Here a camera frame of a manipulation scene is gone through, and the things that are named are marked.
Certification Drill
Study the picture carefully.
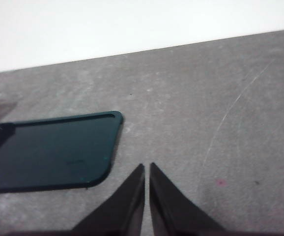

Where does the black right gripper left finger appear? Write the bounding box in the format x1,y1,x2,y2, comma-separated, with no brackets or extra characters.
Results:
69,164,145,236

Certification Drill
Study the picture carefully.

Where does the dark green rectangular tray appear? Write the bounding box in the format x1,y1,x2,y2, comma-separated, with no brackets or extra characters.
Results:
0,110,124,194

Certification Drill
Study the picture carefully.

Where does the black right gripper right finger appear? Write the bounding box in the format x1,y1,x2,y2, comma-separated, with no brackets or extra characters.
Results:
149,162,231,236

